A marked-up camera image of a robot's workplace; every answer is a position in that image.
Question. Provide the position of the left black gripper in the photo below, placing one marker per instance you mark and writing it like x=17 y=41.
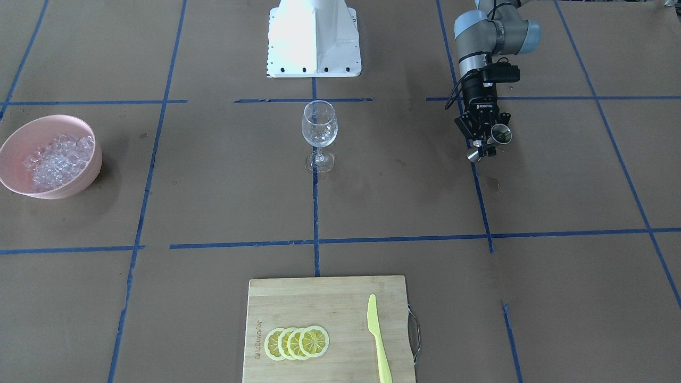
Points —
x=479 y=94

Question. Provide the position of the steel double jigger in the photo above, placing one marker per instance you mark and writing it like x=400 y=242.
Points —
x=500 y=133

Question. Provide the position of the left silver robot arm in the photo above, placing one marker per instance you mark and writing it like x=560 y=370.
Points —
x=485 y=37

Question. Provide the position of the clear wine glass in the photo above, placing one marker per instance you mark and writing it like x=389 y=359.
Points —
x=319 y=127

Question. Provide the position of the pile of clear ice cubes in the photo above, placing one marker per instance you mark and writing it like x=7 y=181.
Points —
x=62 y=160

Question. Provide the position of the yellow-green plastic knife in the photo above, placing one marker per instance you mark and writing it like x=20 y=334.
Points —
x=374 y=328

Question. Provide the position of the bamboo cutting board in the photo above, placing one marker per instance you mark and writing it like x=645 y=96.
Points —
x=339 y=305

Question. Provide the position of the lemon slice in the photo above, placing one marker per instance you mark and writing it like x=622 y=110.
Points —
x=282 y=343
x=314 y=341
x=272 y=344
x=294 y=344

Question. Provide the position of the pink plastic bowl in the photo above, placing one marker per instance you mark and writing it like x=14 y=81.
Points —
x=40 y=132

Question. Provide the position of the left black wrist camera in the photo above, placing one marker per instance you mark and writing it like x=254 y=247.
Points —
x=501 y=72

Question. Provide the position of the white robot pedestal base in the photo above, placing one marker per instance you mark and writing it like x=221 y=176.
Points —
x=313 y=39

